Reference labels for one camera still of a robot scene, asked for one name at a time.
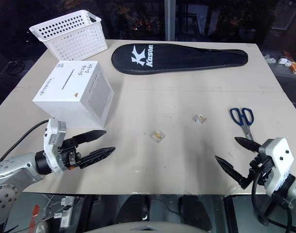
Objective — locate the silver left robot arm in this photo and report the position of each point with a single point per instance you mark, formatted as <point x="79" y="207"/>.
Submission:
<point x="15" y="167"/>

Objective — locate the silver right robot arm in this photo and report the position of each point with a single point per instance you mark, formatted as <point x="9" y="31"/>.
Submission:
<point x="294" y="188"/>

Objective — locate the black Kason racket cover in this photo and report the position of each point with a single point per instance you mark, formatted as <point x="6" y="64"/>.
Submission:
<point x="177" y="59"/>

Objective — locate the small clear piece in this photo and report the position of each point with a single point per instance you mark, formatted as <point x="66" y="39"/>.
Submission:
<point x="157" y="136"/>
<point x="199" y="119"/>

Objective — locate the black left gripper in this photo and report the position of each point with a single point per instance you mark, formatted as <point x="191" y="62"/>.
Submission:
<point x="70" y="155"/>

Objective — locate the orange and white small box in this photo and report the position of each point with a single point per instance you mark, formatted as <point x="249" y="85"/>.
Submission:
<point x="293" y="65"/>

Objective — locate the white cardboard box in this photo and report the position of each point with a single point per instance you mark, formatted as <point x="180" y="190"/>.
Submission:
<point x="73" y="93"/>

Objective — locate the white perforated plastic basket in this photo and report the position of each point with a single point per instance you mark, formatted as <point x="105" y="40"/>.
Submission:
<point x="70" y="36"/>

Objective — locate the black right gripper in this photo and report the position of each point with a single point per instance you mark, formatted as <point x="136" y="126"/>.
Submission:
<point x="260" y="167"/>

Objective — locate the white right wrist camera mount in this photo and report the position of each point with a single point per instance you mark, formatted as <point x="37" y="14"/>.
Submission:
<point x="277" y="160"/>

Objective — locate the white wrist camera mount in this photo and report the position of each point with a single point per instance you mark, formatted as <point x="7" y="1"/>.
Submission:
<point x="54" y="136"/>
<point x="277" y="160"/>

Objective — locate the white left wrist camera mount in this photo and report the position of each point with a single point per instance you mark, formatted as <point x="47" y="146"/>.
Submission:
<point x="54" y="136"/>

